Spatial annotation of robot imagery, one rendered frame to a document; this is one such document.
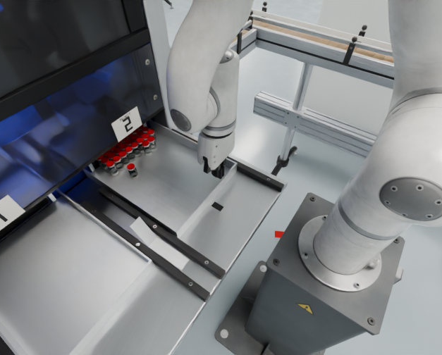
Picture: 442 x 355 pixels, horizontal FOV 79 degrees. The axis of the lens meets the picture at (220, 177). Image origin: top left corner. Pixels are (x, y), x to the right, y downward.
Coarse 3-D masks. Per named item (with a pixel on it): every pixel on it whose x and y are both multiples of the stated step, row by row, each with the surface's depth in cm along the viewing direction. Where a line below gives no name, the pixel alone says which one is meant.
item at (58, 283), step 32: (32, 224) 66; (64, 224) 66; (96, 224) 66; (0, 256) 61; (32, 256) 61; (64, 256) 61; (96, 256) 61; (128, 256) 61; (0, 288) 57; (32, 288) 57; (64, 288) 57; (96, 288) 57; (128, 288) 54; (0, 320) 53; (32, 320) 53; (64, 320) 53; (96, 320) 50; (32, 352) 50; (64, 352) 50
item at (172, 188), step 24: (168, 144) 84; (192, 144) 81; (144, 168) 78; (168, 168) 78; (192, 168) 78; (120, 192) 69; (144, 192) 73; (168, 192) 73; (192, 192) 73; (216, 192) 72; (168, 216) 68; (192, 216) 65
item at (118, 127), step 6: (126, 114) 67; (132, 114) 69; (138, 114) 71; (120, 120) 67; (126, 120) 68; (132, 120) 70; (138, 120) 72; (114, 126) 66; (120, 126) 67; (138, 126) 73; (120, 132) 68; (126, 132) 70; (120, 138) 69
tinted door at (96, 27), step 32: (0, 0) 39; (32, 0) 42; (64, 0) 46; (96, 0) 50; (0, 32) 41; (32, 32) 44; (64, 32) 48; (96, 32) 53; (128, 32) 59; (0, 64) 42; (32, 64) 46; (64, 64) 50; (0, 96) 44
